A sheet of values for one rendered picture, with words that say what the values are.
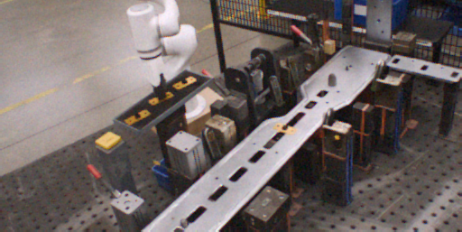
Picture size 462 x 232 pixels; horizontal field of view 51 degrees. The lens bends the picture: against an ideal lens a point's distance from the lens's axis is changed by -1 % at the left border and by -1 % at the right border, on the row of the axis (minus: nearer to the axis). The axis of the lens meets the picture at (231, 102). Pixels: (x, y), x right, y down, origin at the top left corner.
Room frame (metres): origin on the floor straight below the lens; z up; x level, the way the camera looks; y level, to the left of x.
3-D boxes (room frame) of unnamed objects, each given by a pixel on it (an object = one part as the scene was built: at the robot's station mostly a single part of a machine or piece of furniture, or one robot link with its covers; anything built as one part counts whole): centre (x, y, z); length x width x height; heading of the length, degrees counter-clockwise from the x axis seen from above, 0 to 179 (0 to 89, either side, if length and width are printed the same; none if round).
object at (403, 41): (1.84, -0.78, 0.88); 0.08 x 0.08 x 0.36; 47
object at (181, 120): (1.45, 0.22, 0.92); 0.10 x 0.08 x 0.45; 137
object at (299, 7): (2.18, -0.65, 1.02); 0.90 x 0.22 x 0.03; 47
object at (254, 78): (1.60, -0.10, 0.94); 0.18 x 0.13 x 0.49; 137
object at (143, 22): (1.46, 0.23, 1.44); 0.09 x 0.08 x 0.13; 90
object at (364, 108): (1.47, -0.49, 0.84); 0.11 x 0.08 x 0.29; 47
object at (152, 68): (1.46, 0.24, 1.29); 0.10 x 0.07 x 0.11; 31
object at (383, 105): (1.55, -0.61, 0.87); 0.12 x 0.09 x 0.35; 47
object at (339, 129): (1.31, -0.35, 0.87); 0.12 x 0.09 x 0.35; 47
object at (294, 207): (1.33, -0.12, 0.84); 0.17 x 0.06 x 0.29; 47
